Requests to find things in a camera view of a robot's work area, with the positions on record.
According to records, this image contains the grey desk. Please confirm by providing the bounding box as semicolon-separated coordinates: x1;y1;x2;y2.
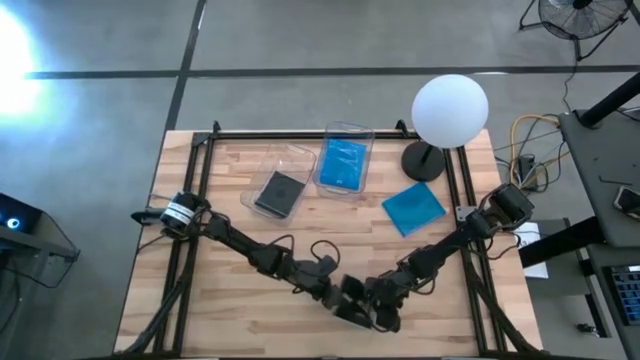
558;107;640;249

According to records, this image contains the dark grey jewel case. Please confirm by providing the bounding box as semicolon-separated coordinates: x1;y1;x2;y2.
254;170;307;219

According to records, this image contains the black desk support bar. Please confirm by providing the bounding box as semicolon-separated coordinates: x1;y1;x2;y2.
519;217;606;269

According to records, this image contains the yellow cable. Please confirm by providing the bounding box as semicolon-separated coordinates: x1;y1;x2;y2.
509;113;561;186

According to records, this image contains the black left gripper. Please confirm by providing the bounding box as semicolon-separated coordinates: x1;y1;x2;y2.
322;273;374;330

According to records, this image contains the clear plastic bin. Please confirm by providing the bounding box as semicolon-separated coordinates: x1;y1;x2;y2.
239;143;318;222
311;120;376;202

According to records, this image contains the clear acrylic box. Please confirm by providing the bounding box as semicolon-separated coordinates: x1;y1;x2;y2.
0;192;81;289

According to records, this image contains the black device with blue light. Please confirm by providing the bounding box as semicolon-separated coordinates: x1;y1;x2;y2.
0;192;44;234

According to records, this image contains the blue rectangular case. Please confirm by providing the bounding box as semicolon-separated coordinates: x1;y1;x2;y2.
318;138;369;193

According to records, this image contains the blue square pad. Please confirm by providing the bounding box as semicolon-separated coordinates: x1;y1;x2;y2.
381;181;447;239

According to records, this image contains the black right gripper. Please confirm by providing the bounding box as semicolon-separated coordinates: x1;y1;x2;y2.
364;277;403;334

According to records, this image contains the smartphone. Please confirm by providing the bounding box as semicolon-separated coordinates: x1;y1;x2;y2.
613;185;640;221

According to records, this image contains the grey power strip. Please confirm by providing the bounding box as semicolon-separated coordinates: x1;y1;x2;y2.
517;154;539;189

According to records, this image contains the black floor fan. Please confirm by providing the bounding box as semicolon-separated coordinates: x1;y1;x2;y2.
518;0;636;62

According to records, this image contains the backlit keyboard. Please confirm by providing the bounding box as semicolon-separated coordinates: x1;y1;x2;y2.
607;264;640;325

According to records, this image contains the black aluminium rig frame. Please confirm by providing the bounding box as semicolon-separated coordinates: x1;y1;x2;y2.
114;119;546;359

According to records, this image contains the white paper sheet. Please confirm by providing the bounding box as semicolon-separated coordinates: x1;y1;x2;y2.
513;222;550;280

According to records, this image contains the black pole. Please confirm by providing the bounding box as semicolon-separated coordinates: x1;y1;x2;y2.
577;72;640;129

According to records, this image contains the white globe table lamp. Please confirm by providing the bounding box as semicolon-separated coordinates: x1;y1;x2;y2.
401;73;490;183

